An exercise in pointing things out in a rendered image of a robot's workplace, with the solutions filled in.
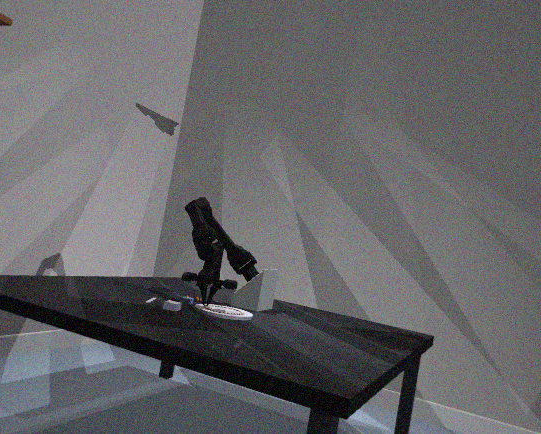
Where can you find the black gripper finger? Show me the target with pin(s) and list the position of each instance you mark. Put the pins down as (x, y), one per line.
(203, 289)
(213, 290)

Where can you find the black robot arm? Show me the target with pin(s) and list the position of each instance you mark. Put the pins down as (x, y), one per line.
(205, 230)

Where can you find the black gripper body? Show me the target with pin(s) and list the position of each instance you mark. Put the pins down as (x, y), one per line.
(228, 284)

